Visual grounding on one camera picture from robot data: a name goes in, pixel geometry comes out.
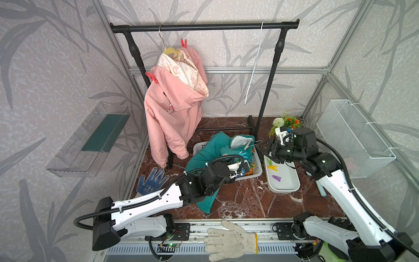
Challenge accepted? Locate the red clothespin upper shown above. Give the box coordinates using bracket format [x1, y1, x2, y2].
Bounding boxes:
[181, 39, 187, 49]

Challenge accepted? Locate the white wire mesh basket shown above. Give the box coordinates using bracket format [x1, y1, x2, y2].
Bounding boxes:
[316, 99, 396, 179]

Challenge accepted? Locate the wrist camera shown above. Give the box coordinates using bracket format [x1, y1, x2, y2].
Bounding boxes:
[275, 126, 292, 145]
[228, 162, 242, 174]

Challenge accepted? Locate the yellow clothespin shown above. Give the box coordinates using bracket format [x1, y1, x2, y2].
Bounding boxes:
[268, 165, 278, 171]

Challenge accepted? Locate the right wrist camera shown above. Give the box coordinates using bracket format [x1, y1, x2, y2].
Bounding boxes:
[275, 126, 292, 145]

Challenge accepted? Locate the white perforated laundry basket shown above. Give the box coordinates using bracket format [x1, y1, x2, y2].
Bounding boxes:
[193, 141, 263, 181]

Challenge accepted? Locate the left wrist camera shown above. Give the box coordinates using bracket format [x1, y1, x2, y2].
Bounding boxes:
[228, 162, 242, 174]

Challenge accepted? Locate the rainbow striped jacket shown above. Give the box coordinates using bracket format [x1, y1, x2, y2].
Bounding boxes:
[245, 165, 255, 176]

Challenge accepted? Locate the pink jacket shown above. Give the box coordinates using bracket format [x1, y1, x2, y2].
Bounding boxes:
[144, 46, 209, 168]

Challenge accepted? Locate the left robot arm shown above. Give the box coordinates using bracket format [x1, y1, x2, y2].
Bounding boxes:
[73, 155, 250, 251]

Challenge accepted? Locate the white knitted work glove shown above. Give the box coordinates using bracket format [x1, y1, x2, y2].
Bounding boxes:
[204, 220, 259, 262]

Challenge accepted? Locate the light blue small scoop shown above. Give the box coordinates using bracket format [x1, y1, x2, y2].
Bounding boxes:
[316, 181, 327, 197]

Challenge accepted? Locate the blue dotted work glove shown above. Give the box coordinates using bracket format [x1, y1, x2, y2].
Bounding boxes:
[136, 167, 169, 197]

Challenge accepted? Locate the potted artificial flower plant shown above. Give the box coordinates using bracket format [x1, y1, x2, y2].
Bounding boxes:
[268, 111, 303, 138]

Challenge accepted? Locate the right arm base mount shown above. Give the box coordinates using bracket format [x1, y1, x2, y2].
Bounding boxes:
[271, 222, 318, 242]

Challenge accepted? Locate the red clothespin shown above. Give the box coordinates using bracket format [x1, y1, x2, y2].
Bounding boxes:
[181, 39, 187, 49]
[146, 72, 159, 84]

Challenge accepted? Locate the purple clothespin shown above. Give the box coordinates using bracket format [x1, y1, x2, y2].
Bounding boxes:
[272, 175, 281, 182]

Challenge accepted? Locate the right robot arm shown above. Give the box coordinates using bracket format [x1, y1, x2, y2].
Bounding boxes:
[256, 127, 419, 262]

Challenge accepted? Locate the white hanger of rainbow jacket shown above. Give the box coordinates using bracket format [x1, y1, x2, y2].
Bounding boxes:
[244, 21, 265, 105]

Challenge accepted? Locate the black clothes rack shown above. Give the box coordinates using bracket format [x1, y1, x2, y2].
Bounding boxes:
[110, 19, 300, 169]

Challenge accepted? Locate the red clothespin lower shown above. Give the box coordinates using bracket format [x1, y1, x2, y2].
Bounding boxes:
[146, 72, 159, 84]

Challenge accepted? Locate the black rubber glove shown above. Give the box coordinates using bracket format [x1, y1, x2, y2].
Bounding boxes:
[328, 217, 356, 261]

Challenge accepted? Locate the teal green jacket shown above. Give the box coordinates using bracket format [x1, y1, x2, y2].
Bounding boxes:
[184, 131, 256, 215]

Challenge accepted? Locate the white plastic tray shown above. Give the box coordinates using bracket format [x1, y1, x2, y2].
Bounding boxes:
[264, 156, 301, 194]

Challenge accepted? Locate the clear acrylic wall shelf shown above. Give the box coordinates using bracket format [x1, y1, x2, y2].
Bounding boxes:
[46, 102, 131, 178]

